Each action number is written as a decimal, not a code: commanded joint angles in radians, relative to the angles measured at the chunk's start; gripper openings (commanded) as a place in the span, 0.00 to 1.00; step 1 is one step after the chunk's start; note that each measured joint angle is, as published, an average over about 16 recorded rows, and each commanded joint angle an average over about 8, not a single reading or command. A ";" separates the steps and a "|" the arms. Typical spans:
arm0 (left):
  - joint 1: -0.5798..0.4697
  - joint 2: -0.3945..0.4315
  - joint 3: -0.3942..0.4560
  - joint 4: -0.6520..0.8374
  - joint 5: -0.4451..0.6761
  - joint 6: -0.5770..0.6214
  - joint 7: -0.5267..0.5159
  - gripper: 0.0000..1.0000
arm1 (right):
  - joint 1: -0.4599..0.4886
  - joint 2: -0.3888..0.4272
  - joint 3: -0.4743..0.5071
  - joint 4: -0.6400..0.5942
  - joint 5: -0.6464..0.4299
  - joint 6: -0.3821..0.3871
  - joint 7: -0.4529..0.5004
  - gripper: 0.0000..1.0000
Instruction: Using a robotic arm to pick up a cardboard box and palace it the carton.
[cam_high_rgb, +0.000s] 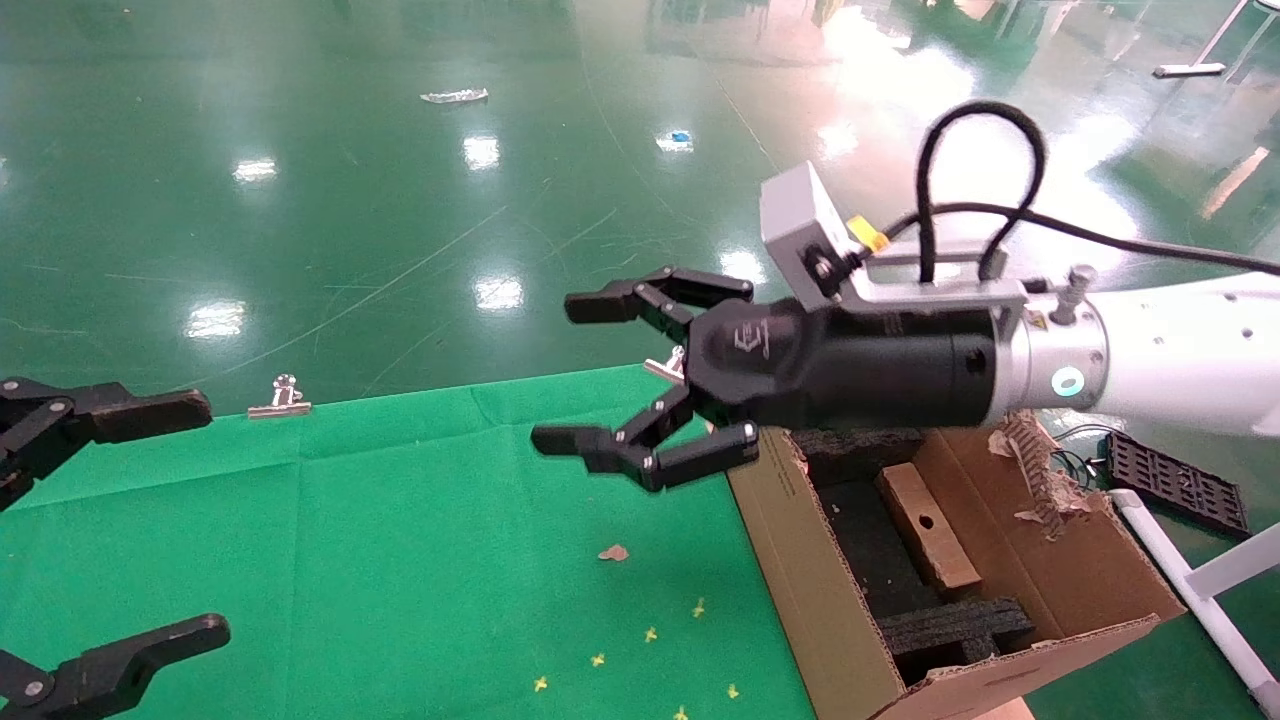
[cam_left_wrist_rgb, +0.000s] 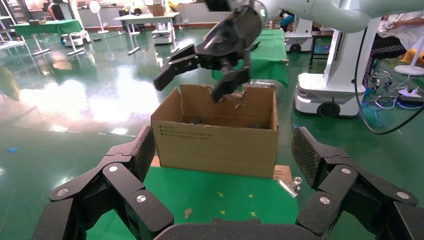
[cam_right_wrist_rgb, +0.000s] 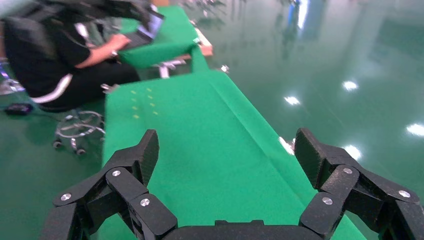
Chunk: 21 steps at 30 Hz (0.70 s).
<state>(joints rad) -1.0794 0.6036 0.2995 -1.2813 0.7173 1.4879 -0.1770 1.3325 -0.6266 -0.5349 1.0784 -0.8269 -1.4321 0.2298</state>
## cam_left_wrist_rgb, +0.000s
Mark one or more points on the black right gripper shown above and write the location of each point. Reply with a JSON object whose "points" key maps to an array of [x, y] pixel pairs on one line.
{"points": [[232, 36]]}

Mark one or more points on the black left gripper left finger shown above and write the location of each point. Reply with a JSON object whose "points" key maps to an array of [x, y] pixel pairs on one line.
{"points": [[99, 192]]}

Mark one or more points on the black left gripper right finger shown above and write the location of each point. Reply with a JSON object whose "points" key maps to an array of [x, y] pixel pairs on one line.
{"points": [[357, 195]]}

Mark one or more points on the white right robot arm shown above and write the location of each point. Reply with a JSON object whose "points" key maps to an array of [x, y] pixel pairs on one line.
{"points": [[331, 13]]}

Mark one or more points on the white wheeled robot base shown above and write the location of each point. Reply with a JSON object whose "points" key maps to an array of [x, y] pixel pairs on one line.
{"points": [[162, 34], [76, 38], [299, 33]]}

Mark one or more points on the large open cardboard carton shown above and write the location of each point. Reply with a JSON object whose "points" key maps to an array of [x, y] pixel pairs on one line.
{"points": [[215, 149]]}

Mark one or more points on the cardboard box on table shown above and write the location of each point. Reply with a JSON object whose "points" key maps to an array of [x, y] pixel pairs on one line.
{"points": [[157, 9]]}

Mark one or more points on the silver binder clip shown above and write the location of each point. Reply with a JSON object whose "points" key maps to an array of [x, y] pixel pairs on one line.
{"points": [[290, 187]]}

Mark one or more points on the white long table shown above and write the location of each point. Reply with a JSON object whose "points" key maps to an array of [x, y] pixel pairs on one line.
{"points": [[145, 17]]}

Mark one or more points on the brown paper scrap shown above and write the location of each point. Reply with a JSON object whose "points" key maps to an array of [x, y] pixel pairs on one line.
{"points": [[188, 213]]}

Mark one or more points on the small blue litter piece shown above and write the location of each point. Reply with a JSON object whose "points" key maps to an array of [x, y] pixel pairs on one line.
{"points": [[13, 149]]}

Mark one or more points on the green table cloth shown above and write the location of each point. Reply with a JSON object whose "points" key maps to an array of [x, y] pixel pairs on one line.
{"points": [[205, 185]]}

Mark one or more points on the power strip with plugs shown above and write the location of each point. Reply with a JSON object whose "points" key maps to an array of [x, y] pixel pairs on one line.
{"points": [[409, 98]]}

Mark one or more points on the wheeled stool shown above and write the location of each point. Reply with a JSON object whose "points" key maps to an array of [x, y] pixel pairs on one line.
{"points": [[381, 74]]}

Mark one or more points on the dark small table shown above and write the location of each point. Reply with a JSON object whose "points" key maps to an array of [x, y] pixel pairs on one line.
{"points": [[321, 33]]}

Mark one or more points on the white standing fan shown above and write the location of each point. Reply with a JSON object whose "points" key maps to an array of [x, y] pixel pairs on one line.
{"points": [[95, 6]]}

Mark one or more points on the white robot body with base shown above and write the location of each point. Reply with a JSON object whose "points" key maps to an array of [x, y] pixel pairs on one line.
{"points": [[338, 66]]}

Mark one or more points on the white round stand base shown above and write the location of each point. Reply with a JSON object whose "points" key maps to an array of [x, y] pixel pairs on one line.
{"points": [[410, 70]]}

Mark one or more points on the yellow plastic object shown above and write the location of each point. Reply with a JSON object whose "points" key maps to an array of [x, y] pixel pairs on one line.
{"points": [[412, 56]]}

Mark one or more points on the table with green cloth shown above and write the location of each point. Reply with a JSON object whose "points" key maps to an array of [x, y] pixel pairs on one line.
{"points": [[49, 27]]}

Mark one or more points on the seated person in white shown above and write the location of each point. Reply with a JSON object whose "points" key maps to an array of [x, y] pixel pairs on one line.
{"points": [[407, 30]]}

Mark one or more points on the metal shelf rack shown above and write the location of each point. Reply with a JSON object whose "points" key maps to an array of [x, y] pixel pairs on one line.
{"points": [[11, 20]]}

